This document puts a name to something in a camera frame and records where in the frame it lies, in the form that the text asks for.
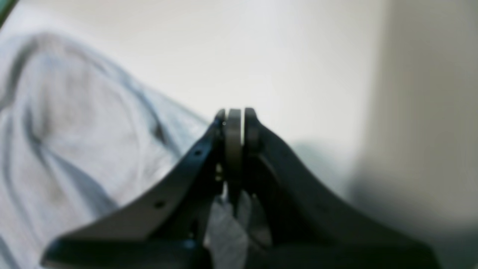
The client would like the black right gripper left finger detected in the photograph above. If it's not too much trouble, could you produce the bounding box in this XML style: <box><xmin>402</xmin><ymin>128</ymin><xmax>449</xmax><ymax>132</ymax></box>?
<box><xmin>41</xmin><ymin>109</ymin><xmax>226</xmax><ymax>269</ymax></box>

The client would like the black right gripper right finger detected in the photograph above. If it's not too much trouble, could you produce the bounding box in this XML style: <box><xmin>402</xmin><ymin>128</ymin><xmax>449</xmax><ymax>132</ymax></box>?
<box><xmin>245</xmin><ymin>108</ymin><xmax>440</xmax><ymax>269</ymax></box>

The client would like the grey t-shirt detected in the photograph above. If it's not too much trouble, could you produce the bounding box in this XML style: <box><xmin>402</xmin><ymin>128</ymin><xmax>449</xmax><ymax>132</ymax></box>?
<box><xmin>1</xmin><ymin>33</ymin><xmax>272</xmax><ymax>269</ymax></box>

